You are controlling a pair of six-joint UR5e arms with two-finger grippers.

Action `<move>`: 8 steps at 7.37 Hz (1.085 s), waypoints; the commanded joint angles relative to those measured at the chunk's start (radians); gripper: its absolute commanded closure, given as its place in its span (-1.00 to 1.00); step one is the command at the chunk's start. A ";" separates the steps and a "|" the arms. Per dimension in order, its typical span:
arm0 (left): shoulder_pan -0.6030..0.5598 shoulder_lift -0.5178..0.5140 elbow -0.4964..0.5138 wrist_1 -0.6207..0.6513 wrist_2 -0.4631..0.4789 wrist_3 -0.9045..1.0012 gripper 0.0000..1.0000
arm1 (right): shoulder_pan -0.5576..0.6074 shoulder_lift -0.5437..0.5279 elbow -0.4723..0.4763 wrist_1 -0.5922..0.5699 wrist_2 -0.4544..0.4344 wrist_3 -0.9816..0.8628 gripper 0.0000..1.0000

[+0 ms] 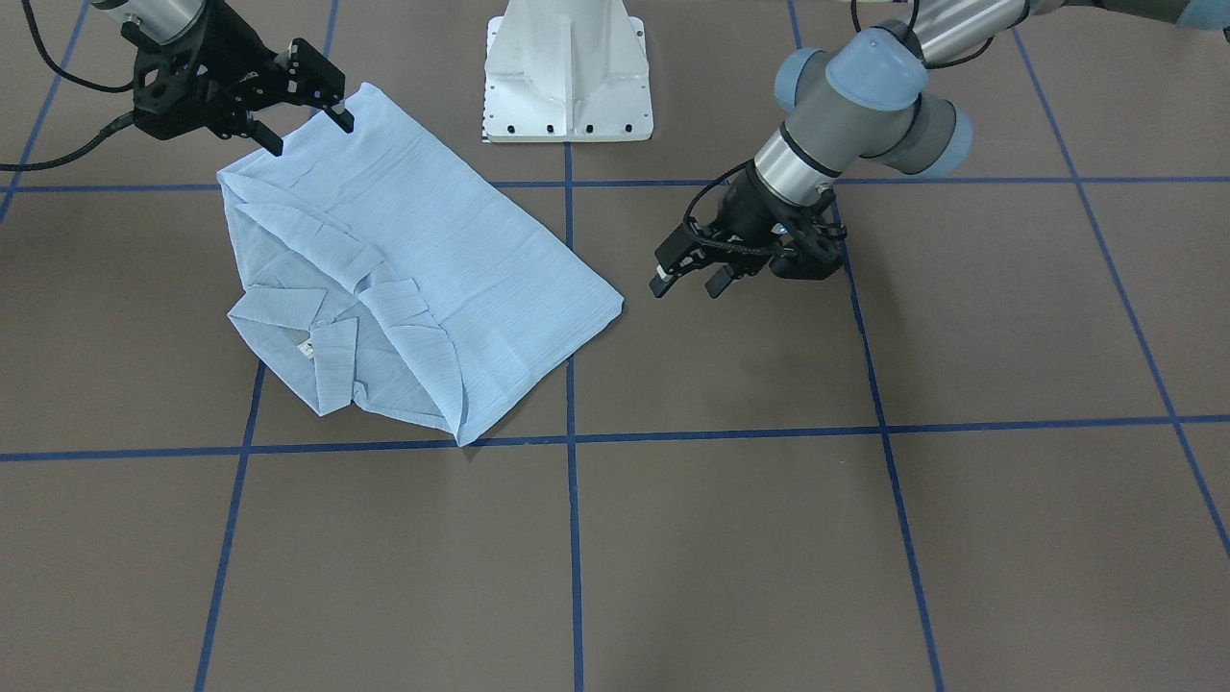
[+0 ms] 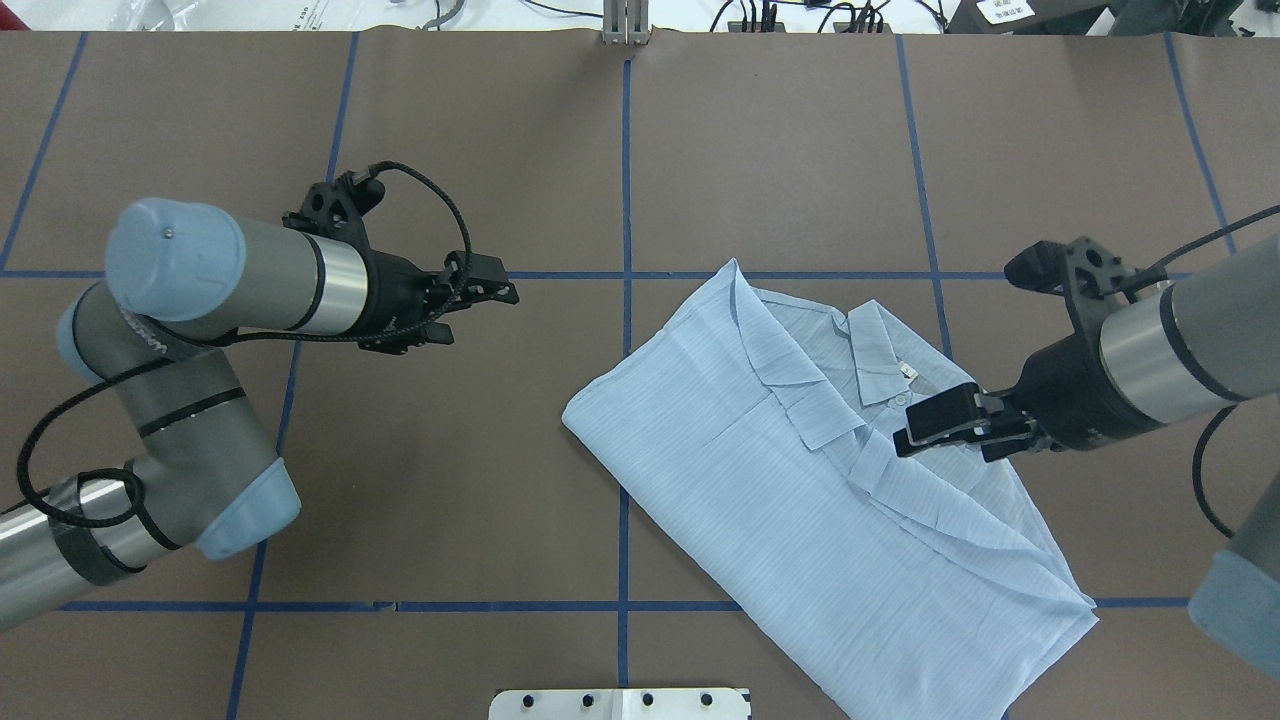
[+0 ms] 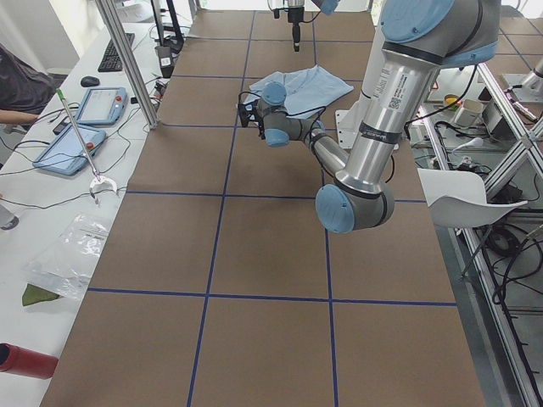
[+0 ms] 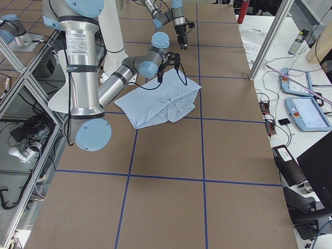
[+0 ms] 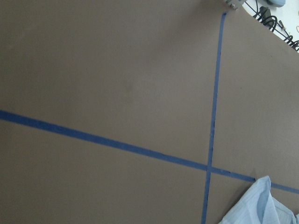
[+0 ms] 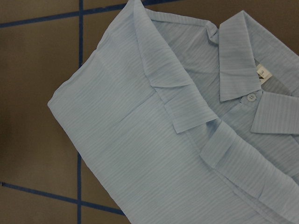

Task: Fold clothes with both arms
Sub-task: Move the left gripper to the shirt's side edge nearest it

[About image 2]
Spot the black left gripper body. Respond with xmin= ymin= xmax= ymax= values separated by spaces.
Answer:
xmin=355 ymin=250 xmax=451 ymax=355

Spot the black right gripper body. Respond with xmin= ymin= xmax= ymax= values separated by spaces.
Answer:
xmin=1012 ymin=334 xmax=1165 ymax=452

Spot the light blue button-up shirt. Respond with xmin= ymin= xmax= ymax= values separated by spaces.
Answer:
xmin=562 ymin=260 xmax=1097 ymax=719

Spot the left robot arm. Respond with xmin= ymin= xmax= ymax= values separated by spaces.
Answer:
xmin=3 ymin=183 xmax=518 ymax=629

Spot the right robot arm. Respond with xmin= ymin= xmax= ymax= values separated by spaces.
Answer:
xmin=893 ymin=236 xmax=1279 ymax=524

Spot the dark brown labelled box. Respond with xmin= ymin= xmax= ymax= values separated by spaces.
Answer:
xmin=946 ymin=1 xmax=1112 ymax=36

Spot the clear plastic bag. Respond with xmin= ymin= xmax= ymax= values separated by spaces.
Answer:
xmin=105 ymin=1 xmax=260 ymax=32

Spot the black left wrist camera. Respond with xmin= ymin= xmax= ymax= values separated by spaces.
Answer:
xmin=282 ymin=170 xmax=387 ymax=247

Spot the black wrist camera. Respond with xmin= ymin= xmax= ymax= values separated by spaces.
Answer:
xmin=1004 ymin=236 xmax=1170 ymax=334
xmin=282 ymin=170 xmax=387 ymax=247

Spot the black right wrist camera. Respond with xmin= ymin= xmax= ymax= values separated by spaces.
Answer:
xmin=1004 ymin=236 xmax=1170 ymax=334

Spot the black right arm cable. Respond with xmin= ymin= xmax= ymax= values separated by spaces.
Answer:
xmin=1140 ymin=205 xmax=1280 ymax=541

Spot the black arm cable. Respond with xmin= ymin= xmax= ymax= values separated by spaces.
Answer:
xmin=17 ymin=160 xmax=474 ymax=529
xmin=1140 ymin=205 xmax=1280 ymax=541

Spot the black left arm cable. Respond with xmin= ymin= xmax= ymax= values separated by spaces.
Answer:
xmin=17 ymin=160 xmax=474 ymax=529

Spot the aluminium frame post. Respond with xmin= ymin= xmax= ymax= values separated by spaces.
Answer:
xmin=602 ymin=0 xmax=652 ymax=46

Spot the white camera mast pedestal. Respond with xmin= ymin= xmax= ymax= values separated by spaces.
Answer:
xmin=488 ymin=687 xmax=753 ymax=719

